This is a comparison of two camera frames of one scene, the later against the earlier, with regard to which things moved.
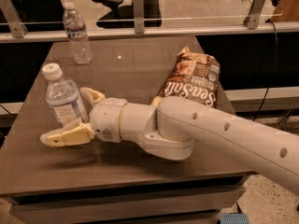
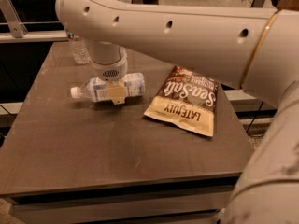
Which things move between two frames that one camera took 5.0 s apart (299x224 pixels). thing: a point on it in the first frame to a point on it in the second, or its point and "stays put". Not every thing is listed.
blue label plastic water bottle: (64, 95) to (95, 89)
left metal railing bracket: (17, 25) stays put
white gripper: (106, 119) to (109, 71)
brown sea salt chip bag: (193, 76) stays put
